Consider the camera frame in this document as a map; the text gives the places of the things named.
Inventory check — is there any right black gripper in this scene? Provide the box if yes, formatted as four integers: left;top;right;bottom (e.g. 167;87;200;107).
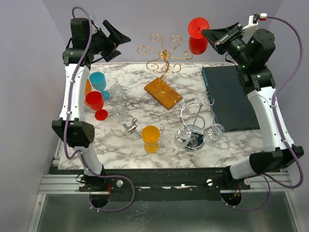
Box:
202;22;252;68

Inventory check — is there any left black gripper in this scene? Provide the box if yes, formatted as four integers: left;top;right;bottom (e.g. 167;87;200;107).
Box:
87;20;130;61

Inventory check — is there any red wine glass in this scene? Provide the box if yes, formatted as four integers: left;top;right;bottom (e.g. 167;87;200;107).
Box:
85;91;108;121
187;17;210;55

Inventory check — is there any clear wine glass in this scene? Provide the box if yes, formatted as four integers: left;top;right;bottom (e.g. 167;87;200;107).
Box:
110;84;124;102
112;104;127;124

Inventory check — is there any orange wine glass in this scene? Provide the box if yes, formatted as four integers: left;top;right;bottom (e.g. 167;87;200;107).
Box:
84;79;92;97

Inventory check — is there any yellow wine glass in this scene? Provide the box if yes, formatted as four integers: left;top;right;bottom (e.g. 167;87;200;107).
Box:
141;126;160;153

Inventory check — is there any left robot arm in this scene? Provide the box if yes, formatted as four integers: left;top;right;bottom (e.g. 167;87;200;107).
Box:
52;18;131;191

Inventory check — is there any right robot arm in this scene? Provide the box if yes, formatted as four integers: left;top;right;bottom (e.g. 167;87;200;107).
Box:
201;23;304;189

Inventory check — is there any blue wine glass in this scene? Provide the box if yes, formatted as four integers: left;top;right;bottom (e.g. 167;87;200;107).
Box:
89;72;111;101

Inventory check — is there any clear glass on chrome rack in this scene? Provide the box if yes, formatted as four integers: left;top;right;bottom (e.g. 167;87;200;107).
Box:
174;127;192;147

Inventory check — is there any white cylinder fitting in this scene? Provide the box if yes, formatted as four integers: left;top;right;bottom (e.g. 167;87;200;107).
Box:
135;127;143;135

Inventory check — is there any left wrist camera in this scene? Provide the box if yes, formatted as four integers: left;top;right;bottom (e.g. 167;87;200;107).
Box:
90;14;100;35

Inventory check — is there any gold wire wine glass rack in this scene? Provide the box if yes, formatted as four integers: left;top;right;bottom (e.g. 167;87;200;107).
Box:
137;34;193;110

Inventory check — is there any chrome wire glass rack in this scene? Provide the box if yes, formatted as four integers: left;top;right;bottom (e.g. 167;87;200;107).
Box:
176;98;215;151

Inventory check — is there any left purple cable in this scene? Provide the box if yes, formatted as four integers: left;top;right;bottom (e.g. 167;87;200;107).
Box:
62;6;136;213

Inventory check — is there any purple cable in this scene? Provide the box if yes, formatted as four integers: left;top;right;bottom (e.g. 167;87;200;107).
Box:
62;6;136;213
226;15;304;212

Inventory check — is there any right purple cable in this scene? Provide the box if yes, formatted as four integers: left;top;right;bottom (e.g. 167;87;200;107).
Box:
226;15;304;212

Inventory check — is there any aluminium rail frame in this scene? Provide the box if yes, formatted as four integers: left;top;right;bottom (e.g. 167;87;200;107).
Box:
28;138;306;232

